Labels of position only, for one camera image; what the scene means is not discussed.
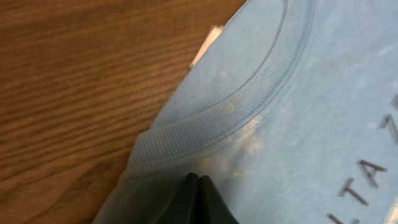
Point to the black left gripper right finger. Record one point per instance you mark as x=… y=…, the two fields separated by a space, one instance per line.
x=211 y=207

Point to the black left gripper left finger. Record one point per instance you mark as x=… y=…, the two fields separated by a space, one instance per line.
x=182 y=208

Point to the light blue printed t-shirt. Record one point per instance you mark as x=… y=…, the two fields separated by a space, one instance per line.
x=292 y=112

